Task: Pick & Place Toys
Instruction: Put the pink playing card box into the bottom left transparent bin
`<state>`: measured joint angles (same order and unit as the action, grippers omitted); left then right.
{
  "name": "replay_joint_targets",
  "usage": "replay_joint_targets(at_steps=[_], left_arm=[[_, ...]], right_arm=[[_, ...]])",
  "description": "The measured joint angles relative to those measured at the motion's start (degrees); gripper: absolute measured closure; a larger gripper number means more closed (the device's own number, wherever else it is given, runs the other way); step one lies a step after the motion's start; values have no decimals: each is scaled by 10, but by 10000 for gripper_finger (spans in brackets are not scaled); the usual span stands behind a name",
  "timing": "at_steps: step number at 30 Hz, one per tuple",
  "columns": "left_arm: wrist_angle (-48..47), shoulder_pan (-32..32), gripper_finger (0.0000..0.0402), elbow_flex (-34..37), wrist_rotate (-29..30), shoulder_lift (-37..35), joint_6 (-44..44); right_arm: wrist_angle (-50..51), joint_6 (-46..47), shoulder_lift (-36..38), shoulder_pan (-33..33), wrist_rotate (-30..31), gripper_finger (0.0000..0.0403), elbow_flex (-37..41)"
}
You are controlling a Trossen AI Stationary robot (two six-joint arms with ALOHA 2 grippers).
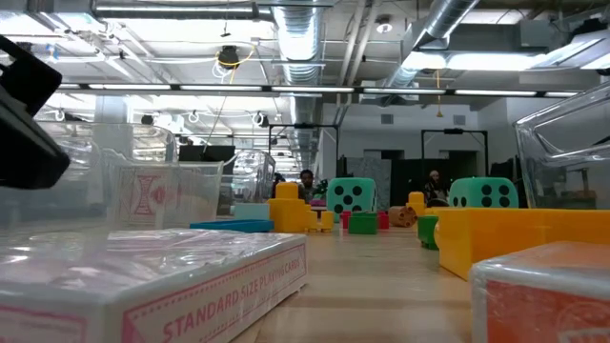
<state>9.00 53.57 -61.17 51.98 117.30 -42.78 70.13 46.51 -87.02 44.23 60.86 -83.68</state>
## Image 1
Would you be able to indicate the red patterned card deck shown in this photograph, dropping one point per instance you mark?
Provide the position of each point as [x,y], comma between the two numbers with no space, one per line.
[148,195]

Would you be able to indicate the pink playing card deck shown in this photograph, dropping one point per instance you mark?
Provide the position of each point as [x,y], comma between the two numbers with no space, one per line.
[143,286]

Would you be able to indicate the blue long brick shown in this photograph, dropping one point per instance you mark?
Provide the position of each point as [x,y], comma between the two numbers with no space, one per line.
[229,226]

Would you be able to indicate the teal foam die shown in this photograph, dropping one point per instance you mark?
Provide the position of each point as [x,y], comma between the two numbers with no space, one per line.
[483,193]
[350,193]

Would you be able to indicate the green long building brick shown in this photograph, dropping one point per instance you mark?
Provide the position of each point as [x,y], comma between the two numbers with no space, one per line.
[362,224]

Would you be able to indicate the red building brick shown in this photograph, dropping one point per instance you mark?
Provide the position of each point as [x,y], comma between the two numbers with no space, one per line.
[383,220]

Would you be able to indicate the brown wooden cylinder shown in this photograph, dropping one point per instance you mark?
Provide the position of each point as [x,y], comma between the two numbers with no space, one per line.
[401,216]

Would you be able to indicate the yellow stepped building block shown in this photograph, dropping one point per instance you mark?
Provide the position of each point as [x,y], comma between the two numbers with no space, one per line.
[431,210]

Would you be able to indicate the large yellow building block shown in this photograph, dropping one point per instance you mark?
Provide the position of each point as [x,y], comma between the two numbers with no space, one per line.
[500,233]

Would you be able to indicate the tall clear plastic container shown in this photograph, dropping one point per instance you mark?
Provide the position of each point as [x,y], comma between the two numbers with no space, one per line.
[71,200]

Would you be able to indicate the pale teal small block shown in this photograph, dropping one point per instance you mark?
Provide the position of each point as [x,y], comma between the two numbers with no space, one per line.
[251,212]

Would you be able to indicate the person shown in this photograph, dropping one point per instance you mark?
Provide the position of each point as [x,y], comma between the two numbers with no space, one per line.
[434,183]
[307,180]

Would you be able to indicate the long ceiling light strip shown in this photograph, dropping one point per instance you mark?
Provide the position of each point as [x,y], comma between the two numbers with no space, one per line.
[310,89]

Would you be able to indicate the small magenta object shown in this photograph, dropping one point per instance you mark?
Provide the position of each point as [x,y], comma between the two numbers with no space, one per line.
[318,203]

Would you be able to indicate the round ceiling sensor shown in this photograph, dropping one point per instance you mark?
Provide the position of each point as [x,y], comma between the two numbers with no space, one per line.
[383,27]

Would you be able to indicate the small yellow single-stud block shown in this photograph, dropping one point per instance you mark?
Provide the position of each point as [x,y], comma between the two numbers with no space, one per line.
[415,202]

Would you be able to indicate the small dark green brick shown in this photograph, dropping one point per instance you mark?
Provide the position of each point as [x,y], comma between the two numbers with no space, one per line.
[427,233]

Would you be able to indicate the clear rounded plastic bin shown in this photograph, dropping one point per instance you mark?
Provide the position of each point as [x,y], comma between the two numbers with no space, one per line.
[548,157]

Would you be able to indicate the orange playing card deck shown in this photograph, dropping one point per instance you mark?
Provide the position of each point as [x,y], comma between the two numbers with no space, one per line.
[543,295]

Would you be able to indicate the black wall monitor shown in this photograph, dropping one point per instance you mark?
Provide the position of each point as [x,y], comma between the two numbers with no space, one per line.
[205,153]

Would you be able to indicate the silver spiral air duct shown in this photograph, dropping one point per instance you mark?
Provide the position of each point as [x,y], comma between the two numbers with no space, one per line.
[443,19]
[298,38]

